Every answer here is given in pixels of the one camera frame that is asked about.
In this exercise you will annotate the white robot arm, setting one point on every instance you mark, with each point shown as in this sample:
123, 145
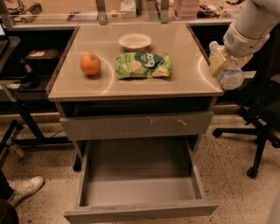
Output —
246, 35

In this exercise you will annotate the black box with label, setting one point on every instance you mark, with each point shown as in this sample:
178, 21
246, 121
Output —
46, 58

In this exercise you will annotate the clear plastic water bottle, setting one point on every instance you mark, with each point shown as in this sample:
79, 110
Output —
231, 76

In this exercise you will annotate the white sneaker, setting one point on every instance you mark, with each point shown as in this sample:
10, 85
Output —
24, 189

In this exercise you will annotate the grey drawer cabinet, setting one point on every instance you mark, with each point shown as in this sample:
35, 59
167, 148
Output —
189, 88

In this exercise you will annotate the black office chair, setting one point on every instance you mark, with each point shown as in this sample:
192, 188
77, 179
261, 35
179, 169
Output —
259, 101

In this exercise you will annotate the white bowl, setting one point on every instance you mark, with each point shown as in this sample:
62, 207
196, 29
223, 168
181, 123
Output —
134, 42

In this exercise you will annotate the black desk stand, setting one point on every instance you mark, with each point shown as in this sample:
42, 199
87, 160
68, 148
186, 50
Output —
10, 143

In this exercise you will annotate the green snack bag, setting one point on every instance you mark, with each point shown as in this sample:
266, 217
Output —
142, 65

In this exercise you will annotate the open middle drawer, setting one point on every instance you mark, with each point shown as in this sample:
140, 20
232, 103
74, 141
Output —
139, 179

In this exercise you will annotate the closed top drawer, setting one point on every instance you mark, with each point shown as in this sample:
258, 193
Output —
131, 126

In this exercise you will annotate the orange apple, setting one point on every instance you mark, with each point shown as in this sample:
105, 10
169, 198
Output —
90, 64

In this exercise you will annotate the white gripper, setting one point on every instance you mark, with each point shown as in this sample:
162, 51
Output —
246, 44

